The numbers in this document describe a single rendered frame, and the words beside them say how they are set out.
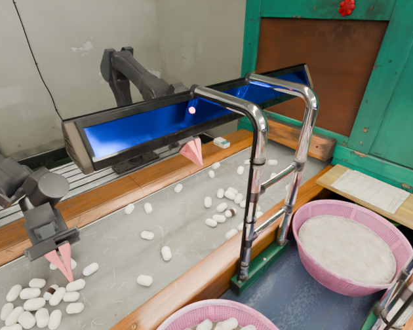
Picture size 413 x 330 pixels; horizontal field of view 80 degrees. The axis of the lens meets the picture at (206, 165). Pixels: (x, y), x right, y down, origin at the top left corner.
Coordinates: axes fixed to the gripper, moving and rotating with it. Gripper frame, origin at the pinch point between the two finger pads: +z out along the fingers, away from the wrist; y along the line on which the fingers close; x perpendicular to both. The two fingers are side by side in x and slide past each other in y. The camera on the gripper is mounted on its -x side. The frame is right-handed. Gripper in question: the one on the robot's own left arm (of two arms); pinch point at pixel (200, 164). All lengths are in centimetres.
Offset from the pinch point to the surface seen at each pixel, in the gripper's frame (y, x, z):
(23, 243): -45.9, 14.7, -2.9
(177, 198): -6.9, 10.4, 5.1
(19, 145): -35, 176, -110
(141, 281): -29.3, -3.0, 18.0
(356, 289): 5.1, -20.9, 42.7
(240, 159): 25.3, 12.2, 3.1
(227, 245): -9.6, -7.4, 21.9
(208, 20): 116, 62, -116
